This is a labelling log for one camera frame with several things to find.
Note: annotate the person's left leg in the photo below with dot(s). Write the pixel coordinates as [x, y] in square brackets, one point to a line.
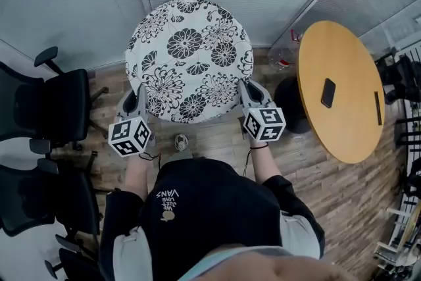
[182, 156]

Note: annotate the clear plastic bottle red label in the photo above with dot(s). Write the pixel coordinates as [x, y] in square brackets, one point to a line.
[283, 49]

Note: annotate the black white floral round cushion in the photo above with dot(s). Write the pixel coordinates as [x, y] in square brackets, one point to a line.
[189, 59]

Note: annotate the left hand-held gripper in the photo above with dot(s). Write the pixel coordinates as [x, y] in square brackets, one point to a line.
[130, 138]

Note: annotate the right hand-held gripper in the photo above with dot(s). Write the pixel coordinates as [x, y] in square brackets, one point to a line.
[264, 125]

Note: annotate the black table base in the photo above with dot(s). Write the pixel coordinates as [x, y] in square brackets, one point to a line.
[289, 102]

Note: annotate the white metal frame rack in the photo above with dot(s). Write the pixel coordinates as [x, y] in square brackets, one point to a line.
[398, 240]

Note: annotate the person's right forearm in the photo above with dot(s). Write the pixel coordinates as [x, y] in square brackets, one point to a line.
[266, 164]

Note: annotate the thin black bar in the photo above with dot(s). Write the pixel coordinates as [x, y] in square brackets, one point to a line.
[378, 108]

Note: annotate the black smartphone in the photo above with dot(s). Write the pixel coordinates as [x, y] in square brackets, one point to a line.
[328, 92]

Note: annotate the person's head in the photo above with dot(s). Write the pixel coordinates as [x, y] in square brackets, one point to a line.
[296, 270]

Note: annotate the round wooden table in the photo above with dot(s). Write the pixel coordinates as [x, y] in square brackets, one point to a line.
[345, 52]

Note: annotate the person's left forearm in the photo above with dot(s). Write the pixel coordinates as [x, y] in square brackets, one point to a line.
[136, 177]

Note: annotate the person's black t-shirt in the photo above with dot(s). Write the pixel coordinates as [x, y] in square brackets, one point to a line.
[213, 207]

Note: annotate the black wrist band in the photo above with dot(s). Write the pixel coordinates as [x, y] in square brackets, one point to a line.
[260, 147]

